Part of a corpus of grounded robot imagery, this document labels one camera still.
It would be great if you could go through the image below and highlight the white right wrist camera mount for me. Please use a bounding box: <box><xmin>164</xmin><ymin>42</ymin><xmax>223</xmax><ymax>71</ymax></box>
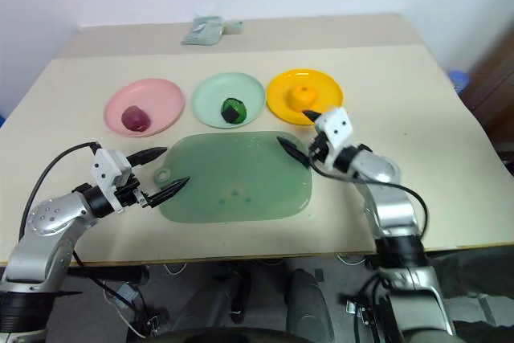
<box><xmin>314</xmin><ymin>107</ymin><xmax>355</xmax><ymax>171</ymax></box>

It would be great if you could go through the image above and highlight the orange fruit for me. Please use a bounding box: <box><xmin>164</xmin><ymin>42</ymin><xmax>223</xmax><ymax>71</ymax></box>
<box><xmin>289</xmin><ymin>84</ymin><xmax>319</xmax><ymax>113</ymax></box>

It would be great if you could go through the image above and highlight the translucent green cutting board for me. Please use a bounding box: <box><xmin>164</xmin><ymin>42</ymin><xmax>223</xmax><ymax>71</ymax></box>
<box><xmin>153</xmin><ymin>130</ymin><xmax>314</xmax><ymax>223</ymax></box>

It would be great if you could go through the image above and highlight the green and black ball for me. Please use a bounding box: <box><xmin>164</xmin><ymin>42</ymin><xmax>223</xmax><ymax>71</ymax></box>
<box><xmin>220</xmin><ymin>96</ymin><xmax>247</xmax><ymax>124</ymax></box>

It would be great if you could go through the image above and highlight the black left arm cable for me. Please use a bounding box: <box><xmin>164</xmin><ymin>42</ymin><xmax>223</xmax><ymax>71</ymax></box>
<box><xmin>18</xmin><ymin>141</ymin><xmax>102</xmax><ymax>239</ymax></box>

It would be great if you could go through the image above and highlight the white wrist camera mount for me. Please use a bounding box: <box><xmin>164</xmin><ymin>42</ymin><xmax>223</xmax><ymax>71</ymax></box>
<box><xmin>89</xmin><ymin>148</ymin><xmax>134</xmax><ymax>212</ymax></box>
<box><xmin>314</xmin><ymin>107</ymin><xmax>355</xmax><ymax>171</ymax></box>

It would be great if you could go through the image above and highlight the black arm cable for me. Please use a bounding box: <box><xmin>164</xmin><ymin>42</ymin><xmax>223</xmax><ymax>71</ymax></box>
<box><xmin>309</xmin><ymin>156</ymin><xmax>430</xmax><ymax>240</ymax></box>
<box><xmin>18</xmin><ymin>141</ymin><xmax>102</xmax><ymax>239</ymax></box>

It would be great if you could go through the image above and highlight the purple round fruit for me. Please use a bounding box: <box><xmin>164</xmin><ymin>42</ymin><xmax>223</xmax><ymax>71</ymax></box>
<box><xmin>120</xmin><ymin>105</ymin><xmax>152</xmax><ymax>133</ymax></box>

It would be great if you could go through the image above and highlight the pink plate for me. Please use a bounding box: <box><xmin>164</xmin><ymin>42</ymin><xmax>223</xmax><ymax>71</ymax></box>
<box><xmin>103</xmin><ymin>77</ymin><xmax>186</xmax><ymax>138</ymax></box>

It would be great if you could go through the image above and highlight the yellow plate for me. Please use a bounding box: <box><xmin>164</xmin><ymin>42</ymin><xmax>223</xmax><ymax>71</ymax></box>
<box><xmin>266</xmin><ymin>68</ymin><xmax>345</xmax><ymax>126</ymax></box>

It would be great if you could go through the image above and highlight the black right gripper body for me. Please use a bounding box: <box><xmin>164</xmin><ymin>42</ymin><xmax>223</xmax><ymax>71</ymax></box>
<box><xmin>308</xmin><ymin>133</ymin><xmax>331</xmax><ymax>168</ymax></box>

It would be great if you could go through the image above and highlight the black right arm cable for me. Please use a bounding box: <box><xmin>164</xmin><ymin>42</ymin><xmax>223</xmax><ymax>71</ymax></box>
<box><xmin>309</xmin><ymin>156</ymin><xmax>430</xmax><ymax>240</ymax></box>

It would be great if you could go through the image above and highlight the brown wooden cabinet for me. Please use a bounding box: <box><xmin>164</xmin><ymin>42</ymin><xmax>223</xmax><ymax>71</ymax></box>
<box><xmin>459</xmin><ymin>28</ymin><xmax>514</xmax><ymax>178</ymax></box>

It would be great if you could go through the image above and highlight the grey rounded shape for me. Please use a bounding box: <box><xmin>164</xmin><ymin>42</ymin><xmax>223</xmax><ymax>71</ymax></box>
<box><xmin>285</xmin><ymin>268</ymin><xmax>335</xmax><ymax>343</ymax></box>

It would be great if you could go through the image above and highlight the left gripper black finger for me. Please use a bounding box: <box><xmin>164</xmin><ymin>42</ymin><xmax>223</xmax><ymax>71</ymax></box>
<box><xmin>145</xmin><ymin>176</ymin><xmax>191</xmax><ymax>209</ymax></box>
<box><xmin>125</xmin><ymin>146</ymin><xmax>169</xmax><ymax>167</ymax></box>

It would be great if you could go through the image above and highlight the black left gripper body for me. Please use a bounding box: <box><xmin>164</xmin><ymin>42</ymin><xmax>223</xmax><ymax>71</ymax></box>
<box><xmin>113</xmin><ymin>173</ymin><xmax>151</xmax><ymax>210</ymax></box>

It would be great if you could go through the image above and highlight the pale green plate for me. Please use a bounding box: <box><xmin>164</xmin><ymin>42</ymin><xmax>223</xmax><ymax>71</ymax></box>
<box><xmin>190</xmin><ymin>71</ymin><xmax>267</xmax><ymax>130</ymax></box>

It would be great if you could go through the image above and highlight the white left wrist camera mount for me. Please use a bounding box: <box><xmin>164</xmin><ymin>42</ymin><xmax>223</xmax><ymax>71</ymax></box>
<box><xmin>89</xmin><ymin>148</ymin><xmax>134</xmax><ymax>212</ymax></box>

